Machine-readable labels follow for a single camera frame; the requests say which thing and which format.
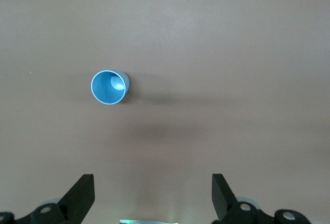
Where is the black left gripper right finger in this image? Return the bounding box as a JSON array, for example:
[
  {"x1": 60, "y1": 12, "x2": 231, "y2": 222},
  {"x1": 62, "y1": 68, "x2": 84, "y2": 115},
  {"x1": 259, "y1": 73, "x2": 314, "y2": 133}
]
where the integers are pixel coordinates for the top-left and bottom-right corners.
[{"x1": 211, "y1": 174, "x2": 310, "y2": 224}]

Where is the blue plastic cup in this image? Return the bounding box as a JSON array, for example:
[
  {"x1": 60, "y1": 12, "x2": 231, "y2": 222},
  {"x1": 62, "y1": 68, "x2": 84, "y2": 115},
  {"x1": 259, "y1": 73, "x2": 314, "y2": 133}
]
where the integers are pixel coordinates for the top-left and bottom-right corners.
[{"x1": 90, "y1": 70, "x2": 130, "y2": 106}]

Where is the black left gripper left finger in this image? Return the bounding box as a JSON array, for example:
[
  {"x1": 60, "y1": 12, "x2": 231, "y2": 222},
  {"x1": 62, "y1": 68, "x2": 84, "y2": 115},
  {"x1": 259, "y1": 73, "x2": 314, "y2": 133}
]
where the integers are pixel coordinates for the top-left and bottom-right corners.
[{"x1": 0, "y1": 174, "x2": 95, "y2": 224}]

